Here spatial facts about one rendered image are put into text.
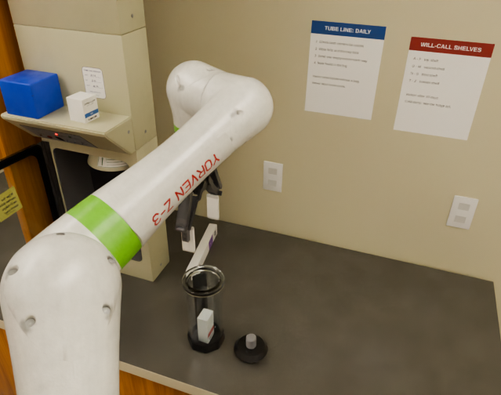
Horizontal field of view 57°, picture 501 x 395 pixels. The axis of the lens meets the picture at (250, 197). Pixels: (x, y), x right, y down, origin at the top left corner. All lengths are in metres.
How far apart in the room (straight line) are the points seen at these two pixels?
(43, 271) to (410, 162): 1.22
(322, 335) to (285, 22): 0.92
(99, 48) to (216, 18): 0.45
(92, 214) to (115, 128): 0.53
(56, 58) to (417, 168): 1.09
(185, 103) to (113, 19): 0.37
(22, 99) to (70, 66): 0.14
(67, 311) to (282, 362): 0.88
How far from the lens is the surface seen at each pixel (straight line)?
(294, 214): 1.69
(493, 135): 1.49
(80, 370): 0.52
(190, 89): 0.87
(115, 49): 1.20
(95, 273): 0.51
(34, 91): 1.27
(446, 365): 1.41
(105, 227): 0.67
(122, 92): 1.22
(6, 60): 1.44
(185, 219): 0.98
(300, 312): 1.43
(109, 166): 1.39
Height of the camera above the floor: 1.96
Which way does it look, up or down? 32 degrees down
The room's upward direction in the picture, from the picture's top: 1 degrees clockwise
